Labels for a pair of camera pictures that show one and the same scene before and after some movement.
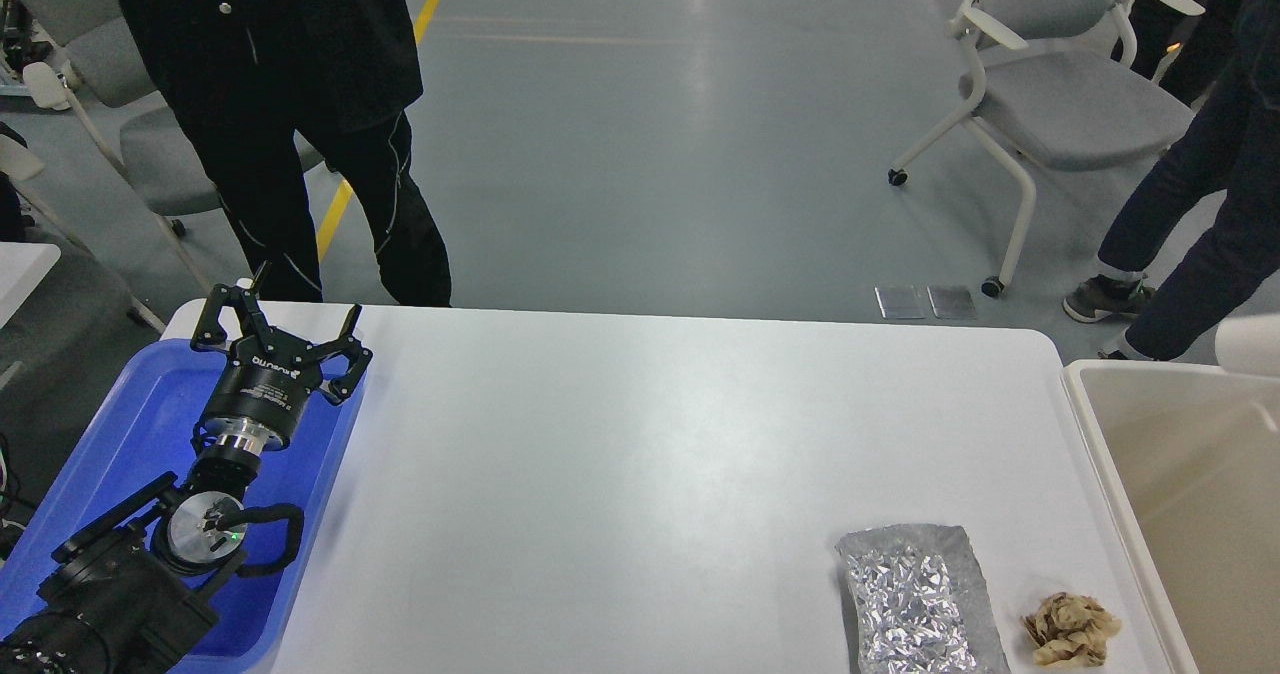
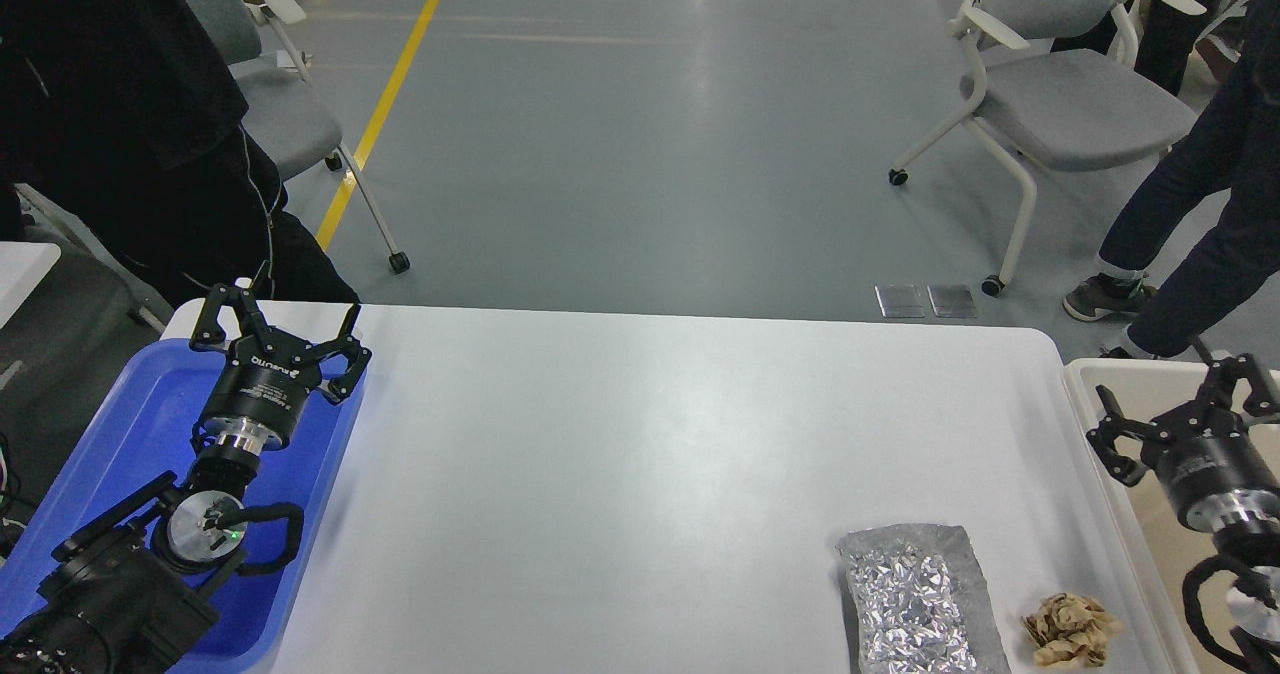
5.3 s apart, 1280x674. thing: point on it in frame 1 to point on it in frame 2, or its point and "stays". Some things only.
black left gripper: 263,392 stays
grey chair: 105,72 to 286,107
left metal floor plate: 901,302 stays
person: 266,58 to 118,103
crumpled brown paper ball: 1069,630 stays
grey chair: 1070,99 stays
